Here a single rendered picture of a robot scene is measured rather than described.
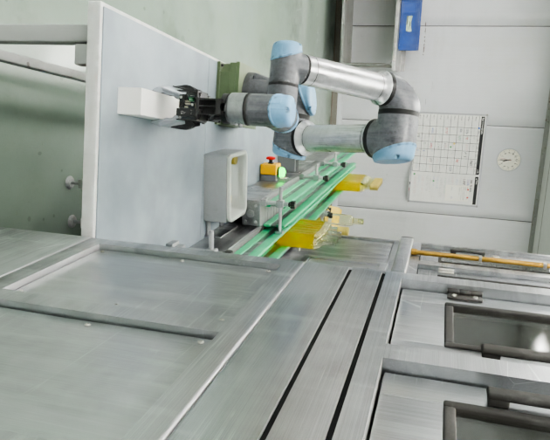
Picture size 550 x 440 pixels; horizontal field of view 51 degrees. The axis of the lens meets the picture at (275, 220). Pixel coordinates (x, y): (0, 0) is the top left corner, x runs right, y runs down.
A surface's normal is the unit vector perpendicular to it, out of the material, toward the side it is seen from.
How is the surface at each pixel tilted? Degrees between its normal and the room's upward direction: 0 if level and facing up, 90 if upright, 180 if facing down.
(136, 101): 90
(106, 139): 0
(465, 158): 90
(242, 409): 90
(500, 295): 90
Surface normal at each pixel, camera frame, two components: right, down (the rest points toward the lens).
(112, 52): 0.96, 0.09
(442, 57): -0.28, 0.22
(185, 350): 0.02, -0.97
